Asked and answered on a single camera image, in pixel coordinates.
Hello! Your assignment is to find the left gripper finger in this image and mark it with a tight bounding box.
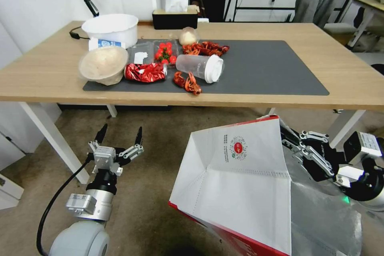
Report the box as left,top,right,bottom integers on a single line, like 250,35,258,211
118,126,144,160
88,123,108,156

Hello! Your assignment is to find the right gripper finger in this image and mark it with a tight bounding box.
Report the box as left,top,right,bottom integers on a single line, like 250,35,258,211
281,139,336,179
280,124,330,150

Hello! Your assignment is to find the red white food delivery bag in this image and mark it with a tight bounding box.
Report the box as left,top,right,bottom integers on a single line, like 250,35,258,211
168,115,364,256

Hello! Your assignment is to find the crushed red drink can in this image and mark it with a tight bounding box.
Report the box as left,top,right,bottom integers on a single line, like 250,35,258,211
124,62,168,84

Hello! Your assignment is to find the beige lidded paper bowl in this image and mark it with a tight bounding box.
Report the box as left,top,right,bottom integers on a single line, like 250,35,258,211
78,46,129,86

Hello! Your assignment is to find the small red crayfish shell pile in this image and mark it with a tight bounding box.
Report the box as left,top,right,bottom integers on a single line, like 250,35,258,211
172,71,202,96

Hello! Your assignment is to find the clear plastic container lid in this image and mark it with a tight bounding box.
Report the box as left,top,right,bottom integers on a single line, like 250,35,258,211
127,42,155,66

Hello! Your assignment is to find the dark grey table mat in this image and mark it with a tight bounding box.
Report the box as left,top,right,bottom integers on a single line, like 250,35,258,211
82,40,330,96

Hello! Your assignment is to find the clear box of cherry tomatoes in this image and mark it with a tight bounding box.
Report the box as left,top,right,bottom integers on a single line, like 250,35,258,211
153,40,179,66

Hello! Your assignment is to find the clear cup with white lid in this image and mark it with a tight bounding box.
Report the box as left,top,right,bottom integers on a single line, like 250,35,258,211
175,54,224,84

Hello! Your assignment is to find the white cabinet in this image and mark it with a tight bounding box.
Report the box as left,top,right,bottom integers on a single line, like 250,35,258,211
0,128,27,211

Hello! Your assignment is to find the white blue printed carton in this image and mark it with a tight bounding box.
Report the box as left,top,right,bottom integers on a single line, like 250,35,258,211
88,37,126,52

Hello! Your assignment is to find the wooden table with white legs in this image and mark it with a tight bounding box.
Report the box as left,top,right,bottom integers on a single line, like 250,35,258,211
0,21,384,184

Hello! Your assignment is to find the large white plastic bowl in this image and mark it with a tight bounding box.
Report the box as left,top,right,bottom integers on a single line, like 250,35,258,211
81,13,140,50

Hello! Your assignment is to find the beige stool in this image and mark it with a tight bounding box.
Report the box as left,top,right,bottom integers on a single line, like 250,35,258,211
323,22,358,47

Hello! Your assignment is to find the long red crayfish shell pile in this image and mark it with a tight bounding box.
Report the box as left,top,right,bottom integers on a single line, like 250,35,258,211
182,41,230,58

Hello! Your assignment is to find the black tissue box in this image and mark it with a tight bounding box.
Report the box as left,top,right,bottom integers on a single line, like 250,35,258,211
152,9,199,30

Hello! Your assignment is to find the white tissue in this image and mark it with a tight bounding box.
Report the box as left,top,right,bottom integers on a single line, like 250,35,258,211
164,0,190,14

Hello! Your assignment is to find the wooden side desk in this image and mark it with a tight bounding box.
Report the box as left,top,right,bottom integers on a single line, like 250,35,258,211
344,0,384,48

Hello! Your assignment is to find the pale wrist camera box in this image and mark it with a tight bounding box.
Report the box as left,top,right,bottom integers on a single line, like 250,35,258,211
94,145,117,174

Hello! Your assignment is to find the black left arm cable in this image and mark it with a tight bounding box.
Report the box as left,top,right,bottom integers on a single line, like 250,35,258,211
36,158,91,256

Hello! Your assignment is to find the black plug with cable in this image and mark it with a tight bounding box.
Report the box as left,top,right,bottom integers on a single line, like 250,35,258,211
69,26,91,40

